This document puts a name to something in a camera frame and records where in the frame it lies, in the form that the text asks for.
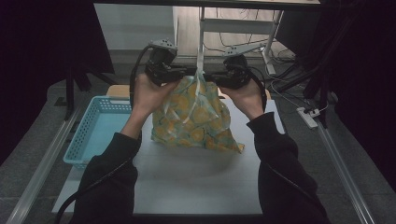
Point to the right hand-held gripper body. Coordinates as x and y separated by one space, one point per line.
236 70

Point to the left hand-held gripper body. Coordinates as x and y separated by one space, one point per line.
160 67

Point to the orange flower print cloth bag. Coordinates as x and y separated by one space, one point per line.
193 121

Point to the blue plastic basket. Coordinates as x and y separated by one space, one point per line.
93 137

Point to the person's left hand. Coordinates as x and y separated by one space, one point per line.
149 96

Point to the person's right hand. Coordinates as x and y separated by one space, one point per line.
249 99

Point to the white panel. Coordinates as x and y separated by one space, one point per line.
124 26

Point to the black metal stand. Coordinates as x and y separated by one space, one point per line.
314 77
70 93

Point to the white power strip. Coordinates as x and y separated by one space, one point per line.
307 117

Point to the white foam mat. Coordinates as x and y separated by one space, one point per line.
193 180

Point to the dark curtain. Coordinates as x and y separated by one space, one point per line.
37 62
364 77

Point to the white desk frame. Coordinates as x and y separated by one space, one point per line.
267 28

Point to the aluminium rail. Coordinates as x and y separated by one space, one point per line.
43 165
345 174

